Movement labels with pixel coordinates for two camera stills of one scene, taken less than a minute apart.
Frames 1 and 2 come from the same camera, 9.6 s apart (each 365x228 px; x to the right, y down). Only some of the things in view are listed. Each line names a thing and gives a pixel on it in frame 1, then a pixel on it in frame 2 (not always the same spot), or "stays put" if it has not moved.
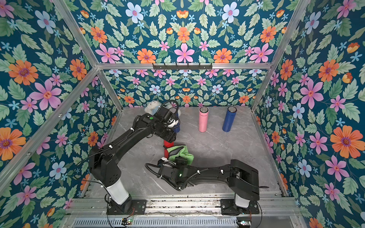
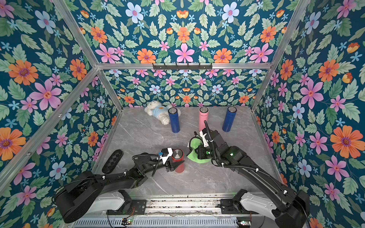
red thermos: (167, 145) to (178, 155)
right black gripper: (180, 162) to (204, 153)
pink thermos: (203, 112) stays put
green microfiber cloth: (180, 150) to (194, 143)
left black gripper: (171, 137) to (170, 167)
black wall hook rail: (182, 67) stays put
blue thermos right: (229, 118) stays put
